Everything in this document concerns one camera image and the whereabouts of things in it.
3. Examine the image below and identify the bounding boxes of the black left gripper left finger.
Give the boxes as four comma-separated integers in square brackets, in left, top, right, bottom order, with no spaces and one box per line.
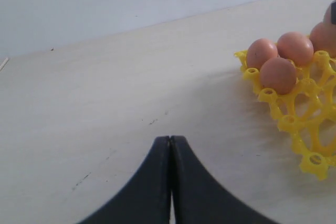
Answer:
[81,136,171,224]

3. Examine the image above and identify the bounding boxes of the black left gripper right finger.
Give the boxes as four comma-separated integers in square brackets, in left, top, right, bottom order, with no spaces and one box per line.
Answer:
[170,136,274,224]

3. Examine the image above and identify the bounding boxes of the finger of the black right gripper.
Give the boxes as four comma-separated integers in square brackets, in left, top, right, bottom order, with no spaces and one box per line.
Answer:
[330,0,336,25]

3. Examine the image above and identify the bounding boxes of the brown egg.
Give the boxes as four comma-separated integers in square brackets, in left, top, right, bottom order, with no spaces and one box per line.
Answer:
[323,3,333,25]
[259,57,297,95]
[246,38,278,70]
[309,22,335,58]
[277,31,314,66]

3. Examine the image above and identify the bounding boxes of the yellow plastic egg tray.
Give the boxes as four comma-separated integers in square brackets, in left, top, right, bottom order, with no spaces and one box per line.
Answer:
[234,50,335,180]

